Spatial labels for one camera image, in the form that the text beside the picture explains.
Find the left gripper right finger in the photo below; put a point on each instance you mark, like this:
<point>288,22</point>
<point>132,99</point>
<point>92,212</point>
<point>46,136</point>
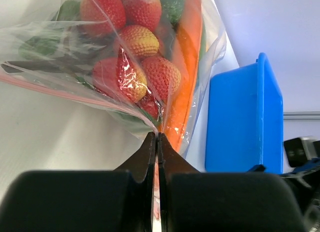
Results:
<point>193,201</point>

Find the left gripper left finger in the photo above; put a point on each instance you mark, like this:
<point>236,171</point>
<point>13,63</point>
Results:
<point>119,200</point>

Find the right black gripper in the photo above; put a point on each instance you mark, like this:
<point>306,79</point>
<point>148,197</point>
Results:
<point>307,192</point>

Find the clear zip top bag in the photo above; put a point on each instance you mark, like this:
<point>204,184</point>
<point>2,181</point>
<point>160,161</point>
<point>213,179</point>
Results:
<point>213,45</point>

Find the fake lychee bunch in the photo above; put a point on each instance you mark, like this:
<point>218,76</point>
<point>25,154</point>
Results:
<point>117,50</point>

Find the blue plastic bin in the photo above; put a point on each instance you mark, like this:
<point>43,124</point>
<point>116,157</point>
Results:
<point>245,125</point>

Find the orange papaya slice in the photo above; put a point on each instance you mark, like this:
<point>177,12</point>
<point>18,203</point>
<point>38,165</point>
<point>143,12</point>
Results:
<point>185,56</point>

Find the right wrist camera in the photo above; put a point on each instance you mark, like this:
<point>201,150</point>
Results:
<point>300,150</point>

